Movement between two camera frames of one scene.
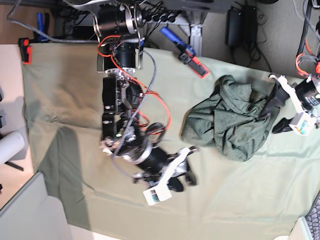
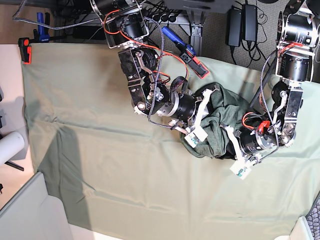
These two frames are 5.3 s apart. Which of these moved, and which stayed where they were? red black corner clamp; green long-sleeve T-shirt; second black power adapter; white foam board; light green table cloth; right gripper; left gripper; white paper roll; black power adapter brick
Moved: left gripper; right gripper; green long-sleeve T-shirt
Stayed: second black power adapter; white foam board; light green table cloth; black power adapter brick; red black corner clamp; white paper roll
